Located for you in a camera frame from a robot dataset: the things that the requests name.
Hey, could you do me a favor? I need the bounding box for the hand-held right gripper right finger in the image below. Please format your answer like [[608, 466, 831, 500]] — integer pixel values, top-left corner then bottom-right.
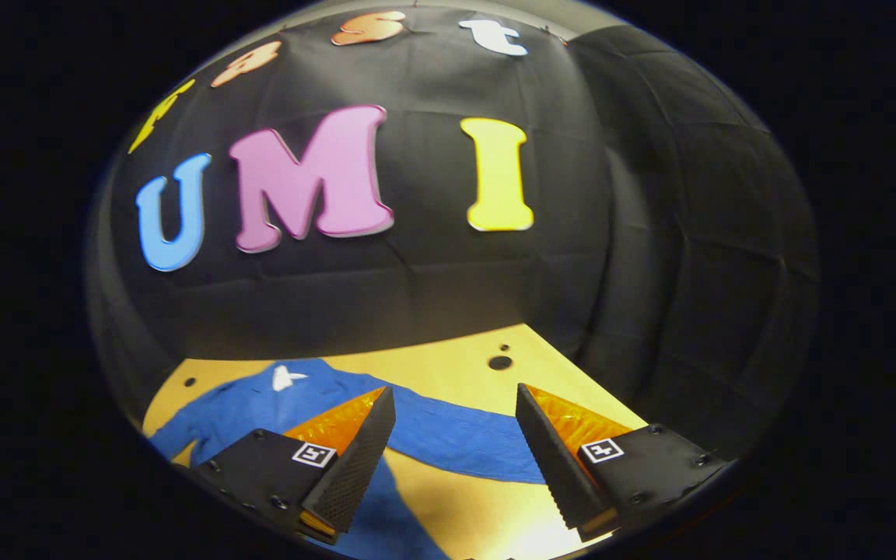
[[516, 383, 733, 544]]

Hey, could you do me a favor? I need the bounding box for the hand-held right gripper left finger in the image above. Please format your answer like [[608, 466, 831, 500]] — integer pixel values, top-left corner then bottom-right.
[[191, 387, 397, 545]]

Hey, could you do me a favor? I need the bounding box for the blue button shirt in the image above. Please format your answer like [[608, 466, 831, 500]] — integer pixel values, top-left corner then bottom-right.
[[149, 358, 550, 560]]

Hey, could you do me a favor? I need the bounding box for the black backdrop cloth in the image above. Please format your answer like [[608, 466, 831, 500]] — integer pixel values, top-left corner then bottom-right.
[[86, 4, 821, 460]]

